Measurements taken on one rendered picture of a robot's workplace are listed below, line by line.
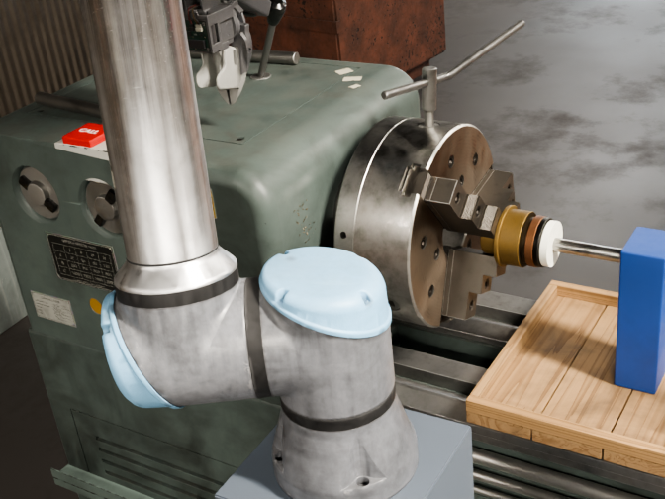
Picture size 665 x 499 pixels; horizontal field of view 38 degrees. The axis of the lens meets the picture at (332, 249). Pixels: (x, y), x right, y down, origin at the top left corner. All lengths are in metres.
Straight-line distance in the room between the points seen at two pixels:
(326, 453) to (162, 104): 0.36
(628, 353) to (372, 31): 3.62
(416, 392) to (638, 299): 0.36
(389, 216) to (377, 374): 0.48
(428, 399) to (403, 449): 0.51
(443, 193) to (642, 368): 0.38
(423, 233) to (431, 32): 3.99
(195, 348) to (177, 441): 0.85
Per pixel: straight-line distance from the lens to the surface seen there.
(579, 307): 1.64
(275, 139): 1.39
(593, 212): 3.89
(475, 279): 1.45
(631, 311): 1.39
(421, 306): 1.41
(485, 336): 1.62
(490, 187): 1.52
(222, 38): 1.36
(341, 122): 1.47
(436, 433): 1.04
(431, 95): 1.42
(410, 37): 5.15
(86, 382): 1.79
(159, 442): 1.75
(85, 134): 1.50
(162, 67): 0.83
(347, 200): 1.38
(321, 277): 0.88
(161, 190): 0.84
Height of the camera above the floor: 1.77
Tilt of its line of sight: 29 degrees down
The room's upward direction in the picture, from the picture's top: 7 degrees counter-clockwise
